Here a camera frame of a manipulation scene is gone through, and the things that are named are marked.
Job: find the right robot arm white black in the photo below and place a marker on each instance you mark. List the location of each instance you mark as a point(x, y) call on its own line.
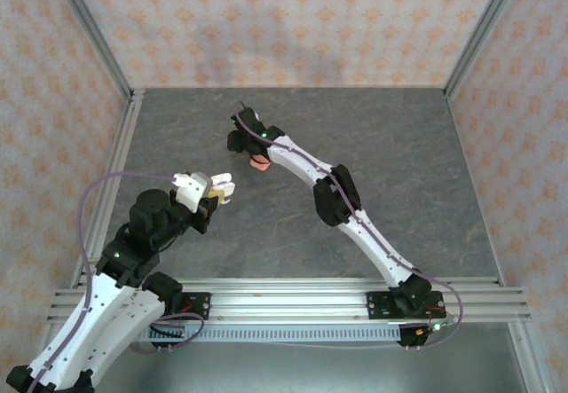
point(377, 246)

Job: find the aluminium table edge rail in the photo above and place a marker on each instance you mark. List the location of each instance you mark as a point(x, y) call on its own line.
point(113, 175)

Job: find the pink earbud charging case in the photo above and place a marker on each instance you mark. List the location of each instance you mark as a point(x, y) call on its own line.
point(261, 167)

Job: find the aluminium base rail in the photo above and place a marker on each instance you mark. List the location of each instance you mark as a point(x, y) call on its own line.
point(288, 304)

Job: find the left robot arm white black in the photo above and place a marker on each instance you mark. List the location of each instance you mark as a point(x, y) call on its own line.
point(106, 322)

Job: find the aluminium frame post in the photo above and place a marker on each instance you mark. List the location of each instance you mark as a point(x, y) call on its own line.
point(530, 366)
point(89, 29)
point(483, 29)

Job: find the white earbud charging case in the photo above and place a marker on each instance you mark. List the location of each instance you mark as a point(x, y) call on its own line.
point(224, 186)

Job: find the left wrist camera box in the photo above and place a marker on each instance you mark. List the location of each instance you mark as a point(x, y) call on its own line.
point(191, 191)

